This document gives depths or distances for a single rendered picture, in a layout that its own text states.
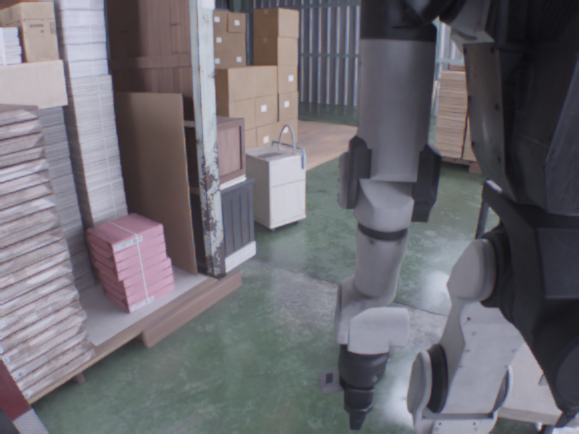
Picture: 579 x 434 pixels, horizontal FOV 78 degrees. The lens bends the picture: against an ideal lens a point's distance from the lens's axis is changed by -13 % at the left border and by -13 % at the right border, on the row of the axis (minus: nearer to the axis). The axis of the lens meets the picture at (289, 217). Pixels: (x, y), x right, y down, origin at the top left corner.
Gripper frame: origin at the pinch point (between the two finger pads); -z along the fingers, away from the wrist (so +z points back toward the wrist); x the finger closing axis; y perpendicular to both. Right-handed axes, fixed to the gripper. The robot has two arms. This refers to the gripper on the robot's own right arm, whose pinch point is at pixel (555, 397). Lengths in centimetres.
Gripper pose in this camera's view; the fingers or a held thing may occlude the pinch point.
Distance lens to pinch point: 102.4
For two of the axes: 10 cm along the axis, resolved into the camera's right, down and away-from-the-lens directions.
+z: -0.2, -8.3, -5.6
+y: -9.9, -0.4, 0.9
